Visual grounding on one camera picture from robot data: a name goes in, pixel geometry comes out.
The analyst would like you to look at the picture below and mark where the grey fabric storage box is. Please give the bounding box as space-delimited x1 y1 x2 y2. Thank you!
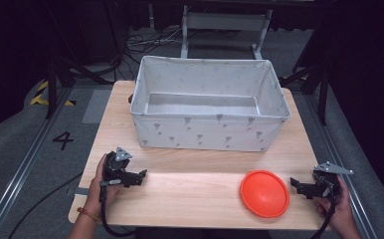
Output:
129 55 292 153

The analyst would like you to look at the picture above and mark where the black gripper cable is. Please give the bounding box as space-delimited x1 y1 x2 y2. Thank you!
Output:
308 195 337 239
98 184 138 239

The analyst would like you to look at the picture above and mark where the grey metal floor rail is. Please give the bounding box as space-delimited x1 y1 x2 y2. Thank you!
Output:
302 93 378 239
0 85 73 239

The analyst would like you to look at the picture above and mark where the black tripod stand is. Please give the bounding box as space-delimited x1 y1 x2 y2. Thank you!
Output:
279 61 331 126
45 54 123 120

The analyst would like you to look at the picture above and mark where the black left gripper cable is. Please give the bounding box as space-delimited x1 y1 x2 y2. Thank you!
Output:
98 184 138 239

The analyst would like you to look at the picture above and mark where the person's right hand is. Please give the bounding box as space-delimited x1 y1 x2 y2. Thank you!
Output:
315 175 359 234

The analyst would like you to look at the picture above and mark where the person's left hand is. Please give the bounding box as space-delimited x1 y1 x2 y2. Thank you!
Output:
86 153 121 217

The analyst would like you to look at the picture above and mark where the orange bracelet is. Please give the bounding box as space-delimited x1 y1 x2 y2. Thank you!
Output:
77 206 100 222

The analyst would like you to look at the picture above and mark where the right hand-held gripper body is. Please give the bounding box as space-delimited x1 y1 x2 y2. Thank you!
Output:
311 161 354 200

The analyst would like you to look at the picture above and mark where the black floor cable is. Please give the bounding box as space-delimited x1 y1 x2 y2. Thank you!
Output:
6 170 84 239

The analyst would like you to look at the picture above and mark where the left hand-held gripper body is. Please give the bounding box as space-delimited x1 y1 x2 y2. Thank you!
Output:
100 146 134 188

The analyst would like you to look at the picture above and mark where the bundle of floor cables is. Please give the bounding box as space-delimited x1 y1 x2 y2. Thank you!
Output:
124 27 185 57

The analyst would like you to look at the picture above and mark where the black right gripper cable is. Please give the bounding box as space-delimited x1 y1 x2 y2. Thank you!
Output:
308 195 337 239

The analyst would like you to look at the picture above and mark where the grey metal stand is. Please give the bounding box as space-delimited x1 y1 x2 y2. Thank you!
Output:
179 4 275 61

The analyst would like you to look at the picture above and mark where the grey tape strip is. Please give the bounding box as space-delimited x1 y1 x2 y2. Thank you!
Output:
67 186 91 197

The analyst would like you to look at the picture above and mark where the round orange plastic disc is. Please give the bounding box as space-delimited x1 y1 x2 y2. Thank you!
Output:
240 169 290 219

